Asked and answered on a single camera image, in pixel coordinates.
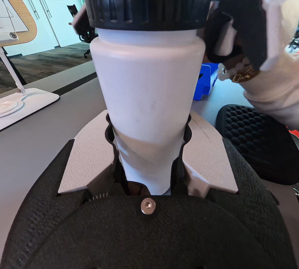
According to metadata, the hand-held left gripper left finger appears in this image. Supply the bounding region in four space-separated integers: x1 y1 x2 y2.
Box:
57 110 119 196

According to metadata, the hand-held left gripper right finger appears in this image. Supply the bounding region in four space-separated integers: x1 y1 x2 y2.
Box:
181 110 239 198

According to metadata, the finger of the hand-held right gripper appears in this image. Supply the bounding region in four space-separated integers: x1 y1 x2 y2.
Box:
72 5 91 35
211 0 299 72

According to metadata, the blue plastic bin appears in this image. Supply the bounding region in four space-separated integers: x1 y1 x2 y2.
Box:
193 63 219 101

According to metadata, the black bottle lid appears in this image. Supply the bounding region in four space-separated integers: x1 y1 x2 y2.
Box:
82 0 214 31

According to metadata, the white plastic bottle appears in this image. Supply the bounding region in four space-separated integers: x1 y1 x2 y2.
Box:
90 28 206 196

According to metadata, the person's left hand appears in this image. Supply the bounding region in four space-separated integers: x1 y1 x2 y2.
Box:
128 180 150 196

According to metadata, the black office chair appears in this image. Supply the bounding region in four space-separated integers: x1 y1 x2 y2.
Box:
66 4 97 58

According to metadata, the white door with window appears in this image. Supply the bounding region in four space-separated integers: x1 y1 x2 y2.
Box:
14 0 84 48

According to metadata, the black round pad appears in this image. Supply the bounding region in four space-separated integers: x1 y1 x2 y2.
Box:
215 104 299 185

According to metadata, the instruction sign stand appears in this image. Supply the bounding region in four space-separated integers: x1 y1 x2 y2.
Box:
0 0 60 130

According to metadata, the white beaded bracelet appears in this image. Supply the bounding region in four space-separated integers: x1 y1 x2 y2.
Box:
217 58 251 81

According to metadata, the gold bracelet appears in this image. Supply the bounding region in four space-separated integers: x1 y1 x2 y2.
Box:
230 66 261 83

